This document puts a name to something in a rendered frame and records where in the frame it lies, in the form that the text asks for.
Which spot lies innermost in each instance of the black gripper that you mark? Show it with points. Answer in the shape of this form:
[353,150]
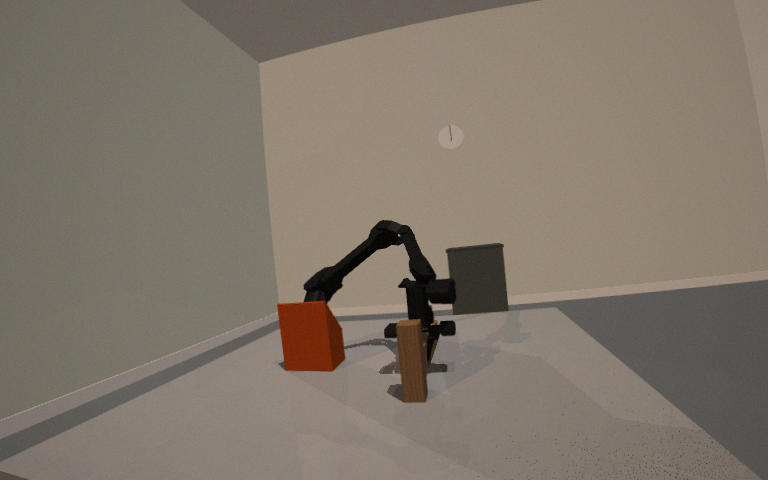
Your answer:
[445,328]

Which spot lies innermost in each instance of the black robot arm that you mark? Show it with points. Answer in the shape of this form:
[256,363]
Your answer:
[327,281]

